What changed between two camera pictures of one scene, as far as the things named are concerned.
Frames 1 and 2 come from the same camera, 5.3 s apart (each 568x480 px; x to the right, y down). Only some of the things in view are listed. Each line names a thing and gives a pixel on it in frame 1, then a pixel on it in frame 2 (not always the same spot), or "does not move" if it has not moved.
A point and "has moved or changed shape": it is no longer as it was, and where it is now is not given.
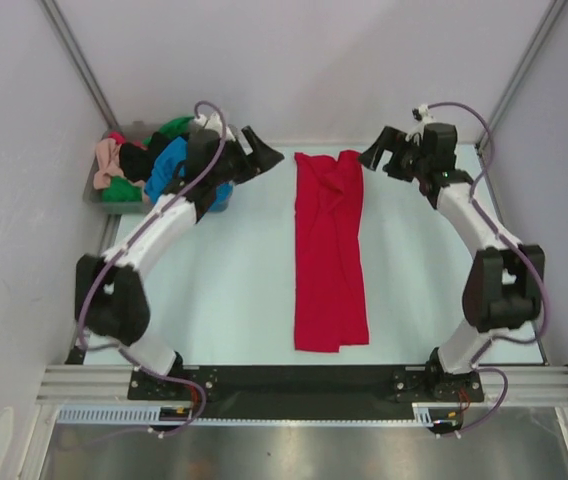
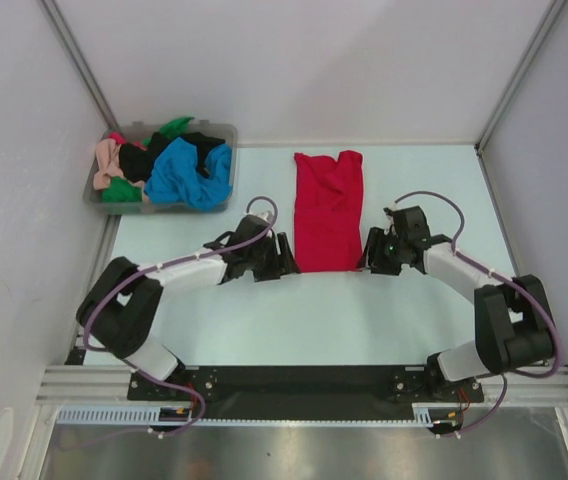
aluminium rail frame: (510, 385) does not move
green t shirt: (117, 189) does not move
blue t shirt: (168, 155) does not move
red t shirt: (330, 294) has moved or changed shape
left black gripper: (261, 160) → (281, 264)
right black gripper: (389, 140) → (376, 239)
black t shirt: (135, 160) does not move
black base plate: (308, 391) does not move
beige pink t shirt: (107, 154) does not move
